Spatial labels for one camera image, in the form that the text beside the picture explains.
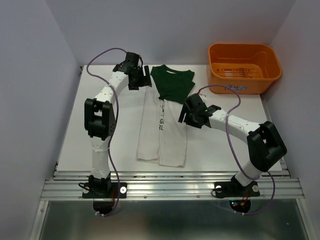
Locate white and green t-shirt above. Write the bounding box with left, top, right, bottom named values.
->
left=136, top=64, right=195, bottom=168

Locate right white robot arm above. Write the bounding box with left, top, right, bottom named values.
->
left=178, top=102, right=288, bottom=195

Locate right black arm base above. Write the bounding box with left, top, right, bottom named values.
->
left=210, top=176, right=261, bottom=199

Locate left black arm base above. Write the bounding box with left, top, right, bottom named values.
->
left=78, top=175, right=128, bottom=199

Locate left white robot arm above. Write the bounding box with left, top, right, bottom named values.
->
left=84, top=63, right=152, bottom=197

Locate orange plastic basket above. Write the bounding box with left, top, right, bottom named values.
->
left=207, top=43, right=282, bottom=95

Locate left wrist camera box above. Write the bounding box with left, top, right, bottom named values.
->
left=124, top=51, right=143, bottom=68

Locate aluminium mounting rail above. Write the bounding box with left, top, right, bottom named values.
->
left=40, top=170, right=305, bottom=201

